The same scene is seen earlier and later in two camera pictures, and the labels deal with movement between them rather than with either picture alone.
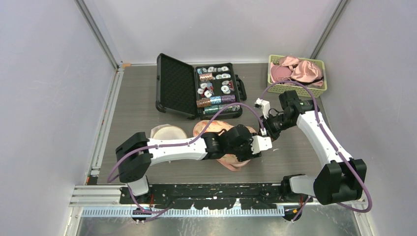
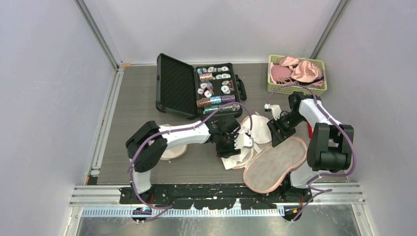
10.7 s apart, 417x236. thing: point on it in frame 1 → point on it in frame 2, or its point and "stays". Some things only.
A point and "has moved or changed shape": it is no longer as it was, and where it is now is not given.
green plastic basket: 282,88 stays
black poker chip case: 198,91 stays
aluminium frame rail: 92,26 stays
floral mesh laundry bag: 201,127 has moved or changed shape
